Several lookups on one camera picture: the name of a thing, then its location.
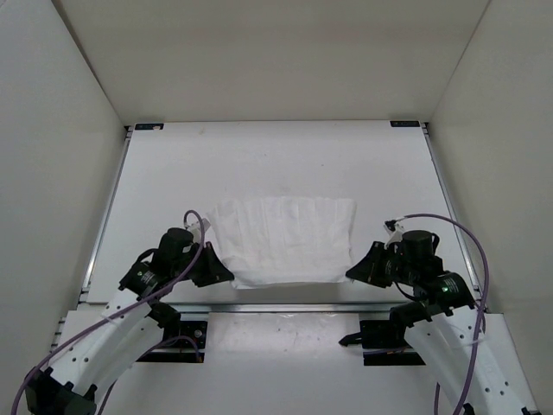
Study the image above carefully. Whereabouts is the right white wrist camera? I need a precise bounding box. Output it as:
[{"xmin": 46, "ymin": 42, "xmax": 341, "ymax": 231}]
[{"xmin": 384, "ymin": 217, "xmax": 405, "ymax": 248}]

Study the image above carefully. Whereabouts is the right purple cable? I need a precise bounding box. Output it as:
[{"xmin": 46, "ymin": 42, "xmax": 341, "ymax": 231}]
[{"xmin": 397, "ymin": 213, "xmax": 491, "ymax": 415}]

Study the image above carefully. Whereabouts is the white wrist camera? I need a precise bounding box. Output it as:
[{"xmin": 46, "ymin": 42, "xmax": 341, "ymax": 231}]
[
  {"xmin": 184, "ymin": 218, "xmax": 211, "ymax": 243},
  {"xmin": 384, "ymin": 217, "xmax": 405, "ymax": 248}
]

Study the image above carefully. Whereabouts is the blue corner label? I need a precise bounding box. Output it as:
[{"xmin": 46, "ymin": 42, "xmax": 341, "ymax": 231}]
[
  {"xmin": 390, "ymin": 120, "xmax": 420, "ymax": 128},
  {"xmin": 134, "ymin": 123, "xmax": 164, "ymax": 131}
]

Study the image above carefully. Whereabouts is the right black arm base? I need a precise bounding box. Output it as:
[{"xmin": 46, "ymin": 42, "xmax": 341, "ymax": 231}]
[{"xmin": 338, "ymin": 303, "xmax": 430, "ymax": 367}]

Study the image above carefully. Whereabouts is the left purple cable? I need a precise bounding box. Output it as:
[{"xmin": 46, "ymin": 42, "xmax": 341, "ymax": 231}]
[{"xmin": 6, "ymin": 209, "xmax": 213, "ymax": 415}]

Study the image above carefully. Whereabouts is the purple cable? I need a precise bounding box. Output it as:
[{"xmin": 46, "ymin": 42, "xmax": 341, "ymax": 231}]
[
  {"xmin": 397, "ymin": 213, "xmax": 491, "ymax": 415},
  {"xmin": 6, "ymin": 209, "xmax": 213, "ymax": 415}
]

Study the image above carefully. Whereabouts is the aluminium front table rail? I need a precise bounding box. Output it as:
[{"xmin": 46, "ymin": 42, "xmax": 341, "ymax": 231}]
[{"xmin": 77, "ymin": 300, "xmax": 407, "ymax": 315}]

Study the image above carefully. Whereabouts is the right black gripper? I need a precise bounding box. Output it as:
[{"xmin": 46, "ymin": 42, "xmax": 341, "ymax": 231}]
[{"xmin": 346, "ymin": 241, "xmax": 416, "ymax": 288}]

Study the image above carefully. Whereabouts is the left blue corner label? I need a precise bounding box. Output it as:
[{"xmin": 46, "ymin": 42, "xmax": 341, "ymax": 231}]
[{"xmin": 134, "ymin": 123, "xmax": 164, "ymax": 131}]

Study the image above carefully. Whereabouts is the white pleated skirt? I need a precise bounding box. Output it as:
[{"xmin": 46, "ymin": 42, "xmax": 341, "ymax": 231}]
[{"xmin": 207, "ymin": 196, "xmax": 356, "ymax": 290}]

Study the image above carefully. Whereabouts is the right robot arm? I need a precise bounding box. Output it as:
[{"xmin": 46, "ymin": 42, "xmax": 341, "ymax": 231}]
[{"xmin": 340, "ymin": 230, "xmax": 532, "ymax": 414}]

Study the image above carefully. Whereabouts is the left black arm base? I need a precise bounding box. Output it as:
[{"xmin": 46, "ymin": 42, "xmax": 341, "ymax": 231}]
[{"xmin": 137, "ymin": 303, "xmax": 208, "ymax": 364}]

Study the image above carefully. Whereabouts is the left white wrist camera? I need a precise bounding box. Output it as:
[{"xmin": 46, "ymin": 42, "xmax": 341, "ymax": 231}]
[{"xmin": 184, "ymin": 218, "xmax": 211, "ymax": 243}]

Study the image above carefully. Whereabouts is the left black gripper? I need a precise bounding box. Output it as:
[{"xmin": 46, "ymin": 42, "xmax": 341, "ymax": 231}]
[{"xmin": 176, "ymin": 237, "xmax": 235, "ymax": 284}]

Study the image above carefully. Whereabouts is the right blue corner label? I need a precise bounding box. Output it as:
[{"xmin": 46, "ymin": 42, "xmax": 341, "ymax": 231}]
[{"xmin": 390, "ymin": 120, "xmax": 420, "ymax": 128}]

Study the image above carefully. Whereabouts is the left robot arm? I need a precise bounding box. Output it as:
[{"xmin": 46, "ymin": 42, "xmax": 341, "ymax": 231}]
[{"xmin": 17, "ymin": 220, "xmax": 234, "ymax": 414}]

